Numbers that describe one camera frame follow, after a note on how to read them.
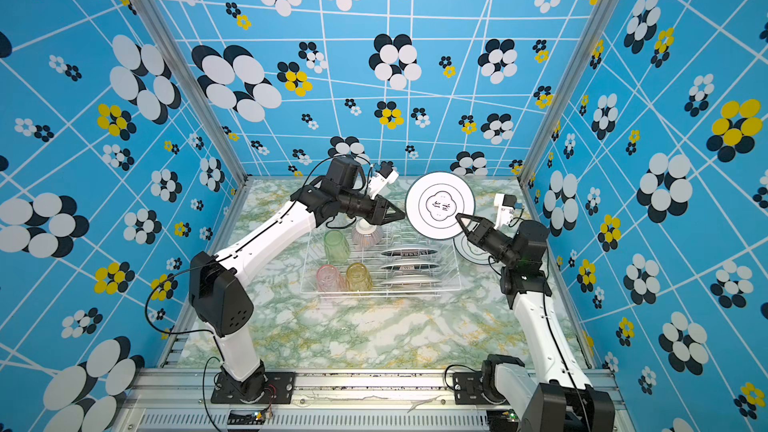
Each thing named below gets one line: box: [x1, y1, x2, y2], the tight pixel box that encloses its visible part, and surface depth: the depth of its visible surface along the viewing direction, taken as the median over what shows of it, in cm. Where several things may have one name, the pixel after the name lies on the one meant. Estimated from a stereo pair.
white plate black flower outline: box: [453, 232, 497, 265], surface depth 99 cm
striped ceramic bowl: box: [352, 218, 382, 249], surface depth 98 cm
